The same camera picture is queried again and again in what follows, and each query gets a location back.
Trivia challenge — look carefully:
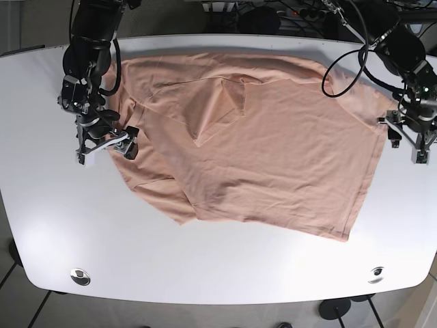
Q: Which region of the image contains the right silver table grommet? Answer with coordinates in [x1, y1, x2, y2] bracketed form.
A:
[367, 266, 385, 284]

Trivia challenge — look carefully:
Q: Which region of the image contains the silver table grommet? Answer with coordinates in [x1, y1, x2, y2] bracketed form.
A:
[70, 268, 91, 286]
[367, 266, 385, 284]

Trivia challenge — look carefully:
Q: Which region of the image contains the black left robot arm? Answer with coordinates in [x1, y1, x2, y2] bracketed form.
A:
[323, 1, 436, 164]

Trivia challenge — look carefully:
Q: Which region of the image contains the left silver table grommet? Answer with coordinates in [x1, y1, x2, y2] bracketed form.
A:
[70, 268, 91, 286]

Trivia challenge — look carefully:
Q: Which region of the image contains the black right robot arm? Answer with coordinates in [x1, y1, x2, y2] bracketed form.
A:
[57, 1, 141, 165]

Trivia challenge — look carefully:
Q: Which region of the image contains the peach pink T-shirt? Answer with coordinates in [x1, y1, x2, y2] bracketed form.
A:
[108, 53, 396, 242]

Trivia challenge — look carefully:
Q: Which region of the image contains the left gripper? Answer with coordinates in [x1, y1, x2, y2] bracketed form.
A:
[378, 59, 436, 165]

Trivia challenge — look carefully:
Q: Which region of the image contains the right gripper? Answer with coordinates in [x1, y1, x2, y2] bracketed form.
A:
[57, 77, 139, 167]

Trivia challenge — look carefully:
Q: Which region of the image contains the black round stand base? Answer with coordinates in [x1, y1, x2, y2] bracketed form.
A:
[318, 298, 351, 320]

